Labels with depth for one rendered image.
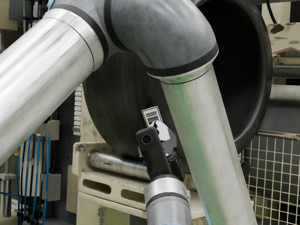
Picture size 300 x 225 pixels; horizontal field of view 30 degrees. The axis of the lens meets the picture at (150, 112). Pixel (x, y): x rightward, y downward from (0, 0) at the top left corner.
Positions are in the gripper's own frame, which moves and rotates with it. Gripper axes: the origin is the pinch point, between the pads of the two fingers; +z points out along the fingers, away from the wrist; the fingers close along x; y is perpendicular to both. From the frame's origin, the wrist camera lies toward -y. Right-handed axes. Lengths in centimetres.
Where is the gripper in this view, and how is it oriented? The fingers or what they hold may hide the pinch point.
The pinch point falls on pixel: (155, 122)
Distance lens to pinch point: 133.2
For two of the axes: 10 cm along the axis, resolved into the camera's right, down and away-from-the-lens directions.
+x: 9.5, -2.8, -1.4
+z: -0.7, -6.3, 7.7
